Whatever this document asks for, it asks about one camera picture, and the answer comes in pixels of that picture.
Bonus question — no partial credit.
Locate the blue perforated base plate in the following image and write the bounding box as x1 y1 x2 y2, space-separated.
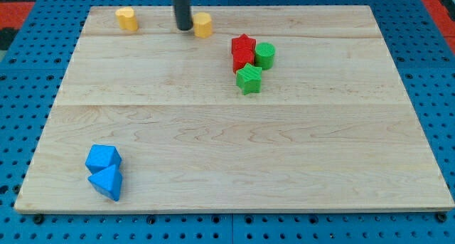
1 0 454 243

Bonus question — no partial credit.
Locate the yellow hexagon block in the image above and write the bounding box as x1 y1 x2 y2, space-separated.
193 12 213 38

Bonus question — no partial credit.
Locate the red star block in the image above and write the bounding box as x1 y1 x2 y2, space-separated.
231 33 257 54

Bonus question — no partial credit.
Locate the green star block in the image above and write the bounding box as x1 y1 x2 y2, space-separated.
236 63 262 95

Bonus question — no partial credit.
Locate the green cylinder block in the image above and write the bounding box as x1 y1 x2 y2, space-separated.
255 42 276 70

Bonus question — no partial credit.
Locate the red hexagon block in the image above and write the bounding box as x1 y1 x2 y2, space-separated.
232 48 255 74

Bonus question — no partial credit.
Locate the blue triangle block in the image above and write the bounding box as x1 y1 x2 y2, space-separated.
88 165 123 201

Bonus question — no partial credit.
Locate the blue cube block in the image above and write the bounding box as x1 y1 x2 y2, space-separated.
85 144 122 174

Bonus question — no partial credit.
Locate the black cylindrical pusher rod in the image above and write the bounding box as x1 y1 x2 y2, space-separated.
172 0 193 31

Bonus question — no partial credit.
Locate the light wooden board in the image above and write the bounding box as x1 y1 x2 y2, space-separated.
15 6 454 214

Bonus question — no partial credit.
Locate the yellow heart block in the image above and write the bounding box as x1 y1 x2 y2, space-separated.
114 6 139 31

